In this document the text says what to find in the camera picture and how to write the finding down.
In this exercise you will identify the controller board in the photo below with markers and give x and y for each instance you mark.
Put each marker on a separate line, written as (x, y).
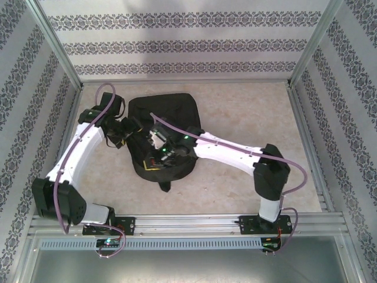
(108, 242)
(269, 245)

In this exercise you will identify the aluminium back rail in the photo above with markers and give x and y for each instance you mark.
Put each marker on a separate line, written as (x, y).
(147, 82)

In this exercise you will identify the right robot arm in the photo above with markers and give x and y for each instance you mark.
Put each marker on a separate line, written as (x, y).
(229, 150)

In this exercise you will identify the left aluminium side rail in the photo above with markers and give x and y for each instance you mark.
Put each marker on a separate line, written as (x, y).
(63, 147)

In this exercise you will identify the left aluminium frame post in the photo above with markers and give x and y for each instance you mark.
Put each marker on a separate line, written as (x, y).
(59, 47)

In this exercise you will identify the right aluminium frame post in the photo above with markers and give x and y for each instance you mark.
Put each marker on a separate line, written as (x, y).
(314, 44)

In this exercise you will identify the aluminium frame post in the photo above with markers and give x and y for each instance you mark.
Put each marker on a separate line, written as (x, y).
(314, 44)
(59, 47)

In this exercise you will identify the left controller board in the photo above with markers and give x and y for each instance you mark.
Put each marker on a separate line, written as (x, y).
(108, 242)

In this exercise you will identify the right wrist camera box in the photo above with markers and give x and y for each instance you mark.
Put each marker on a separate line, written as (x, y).
(156, 141)

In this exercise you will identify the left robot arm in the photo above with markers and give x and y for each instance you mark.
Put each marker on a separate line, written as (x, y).
(79, 153)

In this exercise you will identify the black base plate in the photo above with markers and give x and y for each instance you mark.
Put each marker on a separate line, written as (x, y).
(247, 225)
(126, 225)

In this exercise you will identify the right controller board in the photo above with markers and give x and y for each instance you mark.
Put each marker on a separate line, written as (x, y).
(269, 245)

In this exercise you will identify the black backpack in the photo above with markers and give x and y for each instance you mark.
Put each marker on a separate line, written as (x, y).
(176, 112)

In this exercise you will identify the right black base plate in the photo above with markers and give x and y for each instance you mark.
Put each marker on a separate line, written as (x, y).
(247, 225)

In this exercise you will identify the right aluminium side rail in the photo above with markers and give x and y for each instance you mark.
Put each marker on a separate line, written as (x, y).
(302, 123)

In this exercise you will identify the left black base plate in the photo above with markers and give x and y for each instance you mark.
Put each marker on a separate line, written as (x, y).
(126, 225)

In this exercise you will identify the grey metal shelf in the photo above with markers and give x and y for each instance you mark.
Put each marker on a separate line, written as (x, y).
(188, 265)

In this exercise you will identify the aluminium mounting rail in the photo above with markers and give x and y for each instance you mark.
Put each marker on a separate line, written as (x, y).
(188, 225)

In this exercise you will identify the aluminium side rail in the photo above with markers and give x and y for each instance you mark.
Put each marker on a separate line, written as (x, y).
(302, 123)
(63, 147)

